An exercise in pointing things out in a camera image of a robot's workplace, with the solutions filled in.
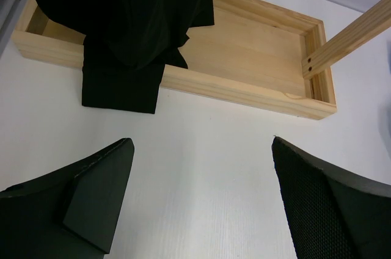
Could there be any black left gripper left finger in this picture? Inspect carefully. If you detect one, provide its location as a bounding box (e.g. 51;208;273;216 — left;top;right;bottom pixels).
1;138;134;258

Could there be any wooden clothes rack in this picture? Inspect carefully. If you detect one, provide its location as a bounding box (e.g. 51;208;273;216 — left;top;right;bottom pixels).
12;0;390;120

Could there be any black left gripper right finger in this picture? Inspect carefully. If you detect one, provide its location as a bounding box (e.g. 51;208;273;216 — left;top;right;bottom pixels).
272;137;390;258

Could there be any black shirt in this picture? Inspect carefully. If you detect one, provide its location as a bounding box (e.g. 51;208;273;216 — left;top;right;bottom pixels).
36;0;214;114

